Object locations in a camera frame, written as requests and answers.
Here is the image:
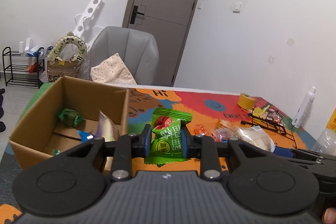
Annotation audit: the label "white perforated rack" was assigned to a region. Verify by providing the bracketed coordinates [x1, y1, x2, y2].
[72, 0, 103, 44]

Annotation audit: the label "black shoe rack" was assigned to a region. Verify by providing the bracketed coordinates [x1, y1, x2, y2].
[2, 47, 45, 89]

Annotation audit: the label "taped cardboard box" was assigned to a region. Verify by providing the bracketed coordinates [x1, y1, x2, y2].
[47, 60, 80, 83]

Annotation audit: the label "grey upholstered chair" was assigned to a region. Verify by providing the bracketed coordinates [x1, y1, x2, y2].
[88, 26, 159, 85]

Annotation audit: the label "panda print neck pillow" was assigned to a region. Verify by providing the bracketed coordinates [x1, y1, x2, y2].
[48, 32, 87, 65]

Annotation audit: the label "grey door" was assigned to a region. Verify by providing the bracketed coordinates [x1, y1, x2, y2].
[122, 0, 198, 86]

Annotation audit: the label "open cardboard box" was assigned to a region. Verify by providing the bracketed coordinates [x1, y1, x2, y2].
[10, 77, 129, 169]

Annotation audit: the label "yellow toy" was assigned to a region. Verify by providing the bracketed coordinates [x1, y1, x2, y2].
[252, 105, 270, 119]

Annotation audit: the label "purple cream snack bag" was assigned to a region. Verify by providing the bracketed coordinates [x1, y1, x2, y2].
[95, 111, 119, 141]

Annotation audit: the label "green candy packet in box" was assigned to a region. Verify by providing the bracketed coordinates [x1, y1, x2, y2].
[58, 108, 84, 127]

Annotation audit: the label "yellow tape roll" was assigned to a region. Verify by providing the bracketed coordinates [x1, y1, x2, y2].
[237, 93, 256, 110]

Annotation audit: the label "orange red snack packet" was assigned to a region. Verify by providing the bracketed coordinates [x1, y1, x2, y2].
[194, 124, 211, 136]

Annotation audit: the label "blue snack wrapper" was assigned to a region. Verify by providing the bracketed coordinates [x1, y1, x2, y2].
[77, 130, 95, 143]

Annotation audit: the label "black boots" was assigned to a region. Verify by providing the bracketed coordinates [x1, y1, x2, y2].
[0, 88, 6, 133]

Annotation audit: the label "dotted cream pillow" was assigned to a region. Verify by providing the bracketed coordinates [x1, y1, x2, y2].
[90, 53, 137, 85]

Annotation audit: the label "clear plastic bottle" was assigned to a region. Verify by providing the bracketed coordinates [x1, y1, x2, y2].
[310, 107, 336, 156]

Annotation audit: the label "white spray bottle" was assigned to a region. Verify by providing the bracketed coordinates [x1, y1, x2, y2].
[291, 86, 317, 128]

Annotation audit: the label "black door handle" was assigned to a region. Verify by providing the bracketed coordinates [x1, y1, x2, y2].
[129, 5, 145, 24]

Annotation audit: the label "white wrapped bread packet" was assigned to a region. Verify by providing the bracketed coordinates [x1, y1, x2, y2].
[231, 126, 276, 152]

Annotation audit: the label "green snack packet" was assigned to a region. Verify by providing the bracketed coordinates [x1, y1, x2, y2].
[144, 107, 193, 166]

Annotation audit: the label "right hand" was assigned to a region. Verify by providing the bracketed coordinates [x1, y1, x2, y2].
[322, 207, 336, 224]

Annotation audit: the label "white light switch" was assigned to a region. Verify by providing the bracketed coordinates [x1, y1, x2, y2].
[233, 2, 242, 13]

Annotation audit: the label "colourful cartoon table mat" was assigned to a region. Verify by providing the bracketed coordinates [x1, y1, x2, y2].
[1, 83, 316, 223]

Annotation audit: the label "black wire rack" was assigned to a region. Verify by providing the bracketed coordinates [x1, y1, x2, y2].
[240, 106, 295, 141]

